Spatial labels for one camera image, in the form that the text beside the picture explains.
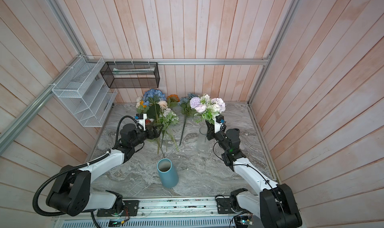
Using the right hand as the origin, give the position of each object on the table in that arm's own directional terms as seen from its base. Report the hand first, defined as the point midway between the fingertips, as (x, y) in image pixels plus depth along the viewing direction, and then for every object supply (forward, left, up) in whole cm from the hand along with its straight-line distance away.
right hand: (207, 120), depth 79 cm
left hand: (-1, +27, -7) cm, 28 cm away
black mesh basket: (+37, +51, +3) cm, 63 cm away
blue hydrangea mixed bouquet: (+29, +38, -14) cm, 50 cm away
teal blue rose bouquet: (+23, +13, -15) cm, 30 cm away
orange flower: (+33, +24, -18) cm, 45 cm away
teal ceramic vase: (-26, +19, -8) cm, 33 cm away
